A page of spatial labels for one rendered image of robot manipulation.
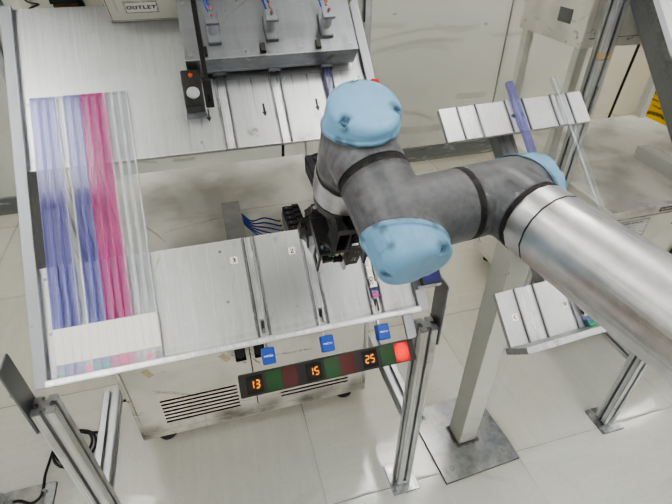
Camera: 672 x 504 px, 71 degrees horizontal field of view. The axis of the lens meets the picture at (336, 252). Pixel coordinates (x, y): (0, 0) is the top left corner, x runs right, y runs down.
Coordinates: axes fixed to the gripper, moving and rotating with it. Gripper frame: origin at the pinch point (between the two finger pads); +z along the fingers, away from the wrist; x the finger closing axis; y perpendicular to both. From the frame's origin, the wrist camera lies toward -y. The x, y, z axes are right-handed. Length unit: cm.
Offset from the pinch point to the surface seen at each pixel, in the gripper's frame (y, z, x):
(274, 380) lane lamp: 15.0, 20.0, -10.6
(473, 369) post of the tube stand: 17, 54, 44
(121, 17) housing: -56, -1, -28
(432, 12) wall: -173, 93, 111
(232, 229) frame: -30, 43, -13
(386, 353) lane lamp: 14.7, 19.9, 11.2
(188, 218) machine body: -42, 54, -25
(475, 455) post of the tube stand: 39, 81, 47
